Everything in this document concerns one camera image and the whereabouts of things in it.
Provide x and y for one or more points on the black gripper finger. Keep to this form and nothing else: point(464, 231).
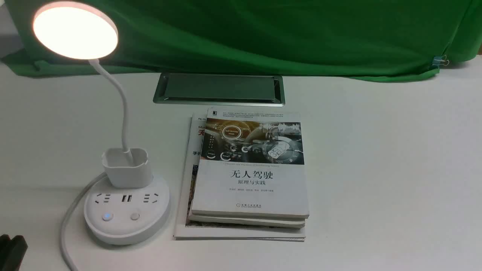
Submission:
point(18, 248)

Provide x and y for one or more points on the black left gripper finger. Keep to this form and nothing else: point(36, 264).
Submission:
point(4, 252)

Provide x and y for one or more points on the white round desk lamp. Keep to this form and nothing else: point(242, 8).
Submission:
point(127, 203)

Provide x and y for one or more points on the thin white bottom magazine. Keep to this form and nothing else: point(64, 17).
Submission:
point(192, 230)

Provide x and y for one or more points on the white autonomous driving book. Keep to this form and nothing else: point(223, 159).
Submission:
point(251, 165)

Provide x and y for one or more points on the white middle book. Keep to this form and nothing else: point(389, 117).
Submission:
point(259, 222)

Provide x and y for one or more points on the green backdrop cloth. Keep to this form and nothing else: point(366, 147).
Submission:
point(371, 40)

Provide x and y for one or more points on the blue binder clip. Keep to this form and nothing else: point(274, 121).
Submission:
point(440, 61)

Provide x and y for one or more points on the silver desk cable hatch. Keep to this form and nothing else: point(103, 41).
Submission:
point(220, 90)

